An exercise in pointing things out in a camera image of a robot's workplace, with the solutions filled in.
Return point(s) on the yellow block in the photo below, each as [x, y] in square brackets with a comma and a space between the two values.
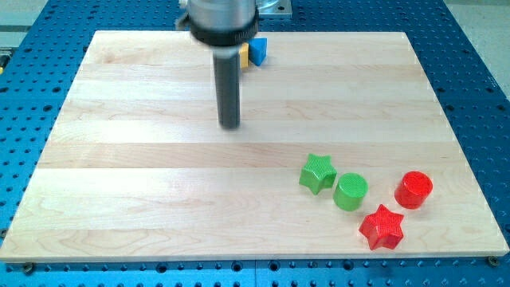
[244, 55]

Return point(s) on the right board corner screw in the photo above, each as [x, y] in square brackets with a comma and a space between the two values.
[493, 261]

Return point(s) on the red cylinder block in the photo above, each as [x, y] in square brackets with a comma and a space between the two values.
[413, 189]

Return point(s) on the green cylinder block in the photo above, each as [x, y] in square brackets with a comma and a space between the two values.
[350, 191]

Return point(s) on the silver metal mounting bracket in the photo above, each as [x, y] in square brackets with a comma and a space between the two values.
[274, 8]

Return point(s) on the left board corner screw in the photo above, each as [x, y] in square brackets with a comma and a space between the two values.
[28, 268]

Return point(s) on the red star block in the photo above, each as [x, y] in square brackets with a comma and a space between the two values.
[382, 228]

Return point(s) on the board corner screw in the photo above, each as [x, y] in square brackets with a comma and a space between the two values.
[28, 268]
[493, 261]

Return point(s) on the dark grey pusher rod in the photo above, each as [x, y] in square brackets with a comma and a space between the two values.
[226, 76]

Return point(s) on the blue triangular block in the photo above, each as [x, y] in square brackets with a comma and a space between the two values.
[257, 50]

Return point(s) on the green star block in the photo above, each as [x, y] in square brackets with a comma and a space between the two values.
[318, 173]

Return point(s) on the wooden board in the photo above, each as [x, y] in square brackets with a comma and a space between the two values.
[137, 167]

